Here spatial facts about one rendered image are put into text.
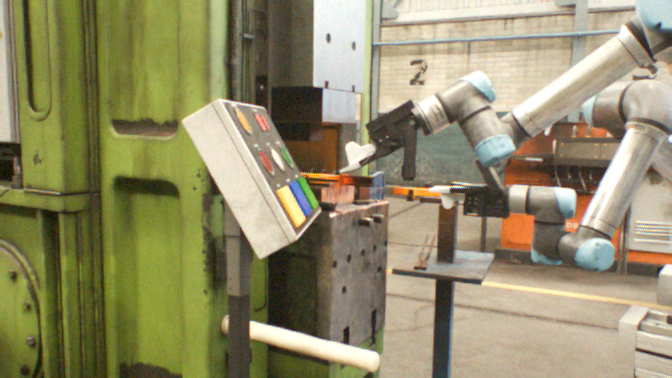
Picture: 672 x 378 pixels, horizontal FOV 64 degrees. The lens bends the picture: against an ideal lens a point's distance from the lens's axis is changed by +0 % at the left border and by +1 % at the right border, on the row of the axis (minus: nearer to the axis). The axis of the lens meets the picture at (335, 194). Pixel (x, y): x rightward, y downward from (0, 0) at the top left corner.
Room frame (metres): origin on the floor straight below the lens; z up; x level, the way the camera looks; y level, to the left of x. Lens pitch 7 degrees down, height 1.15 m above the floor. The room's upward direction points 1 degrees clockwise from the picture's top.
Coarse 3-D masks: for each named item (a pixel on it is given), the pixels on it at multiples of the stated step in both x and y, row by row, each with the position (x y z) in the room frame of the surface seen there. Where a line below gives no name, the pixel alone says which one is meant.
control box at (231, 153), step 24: (192, 120) 0.93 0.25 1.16; (216, 120) 0.93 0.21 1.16; (240, 120) 0.97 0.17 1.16; (264, 120) 1.17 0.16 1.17; (216, 144) 0.93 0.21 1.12; (240, 144) 0.93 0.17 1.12; (264, 144) 1.06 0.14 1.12; (216, 168) 0.93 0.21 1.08; (240, 168) 0.93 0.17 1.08; (264, 168) 0.96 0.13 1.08; (288, 168) 1.16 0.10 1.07; (240, 192) 0.93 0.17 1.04; (264, 192) 0.92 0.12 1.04; (240, 216) 0.93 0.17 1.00; (264, 216) 0.92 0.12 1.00; (288, 216) 0.94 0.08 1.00; (312, 216) 1.12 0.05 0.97; (264, 240) 0.92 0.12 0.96; (288, 240) 0.92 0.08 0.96
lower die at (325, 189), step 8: (312, 184) 1.61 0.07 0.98; (320, 184) 1.60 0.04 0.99; (328, 184) 1.58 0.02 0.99; (336, 184) 1.61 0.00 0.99; (320, 192) 1.54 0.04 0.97; (328, 192) 1.58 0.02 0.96; (336, 192) 1.62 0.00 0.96; (344, 192) 1.66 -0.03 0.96; (352, 192) 1.70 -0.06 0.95; (320, 200) 1.54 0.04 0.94; (328, 200) 1.58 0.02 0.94; (336, 200) 1.62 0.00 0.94; (344, 200) 1.66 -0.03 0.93; (352, 200) 1.71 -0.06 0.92
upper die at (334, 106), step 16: (272, 96) 1.63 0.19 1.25; (288, 96) 1.60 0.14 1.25; (304, 96) 1.57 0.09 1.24; (320, 96) 1.54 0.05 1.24; (336, 96) 1.61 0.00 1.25; (352, 96) 1.69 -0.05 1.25; (272, 112) 1.63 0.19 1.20; (288, 112) 1.60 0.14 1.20; (304, 112) 1.57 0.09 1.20; (320, 112) 1.54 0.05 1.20; (336, 112) 1.61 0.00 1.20; (352, 112) 1.69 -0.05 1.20
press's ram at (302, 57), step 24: (288, 0) 1.54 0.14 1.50; (312, 0) 1.50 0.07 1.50; (336, 0) 1.60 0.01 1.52; (360, 0) 1.72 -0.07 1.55; (288, 24) 1.54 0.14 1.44; (312, 24) 1.50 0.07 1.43; (336, 24) 1.60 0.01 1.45; (360, 24) 1.73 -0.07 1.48; (288, 48) 1.54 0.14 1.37; (312, 48) 1.50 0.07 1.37; (336, 48) 1.60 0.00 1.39; (360, 48) 1.73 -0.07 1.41; (288, 72) 1.54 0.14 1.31; (312, 72) 1.50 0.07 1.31; (336, 72) 1.60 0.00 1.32; (360, 72) 1.73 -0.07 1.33
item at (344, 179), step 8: (304, 176) 1.70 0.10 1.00; (312, 176) 1.69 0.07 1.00; (320, 176) 1.67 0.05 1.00; (328, 176) 1.66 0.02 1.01; (336, 176) 1.64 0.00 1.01; (344, 176) 1.63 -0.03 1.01; (352, 176) 1.62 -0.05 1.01; (360, 176) 1.60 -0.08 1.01; (368, 176) 1.61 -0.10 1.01; (344, 184) 1.63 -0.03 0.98; (352, 184) 1.61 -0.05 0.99; (360, 184) 1.60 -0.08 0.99; (368, 184) 1.59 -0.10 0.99
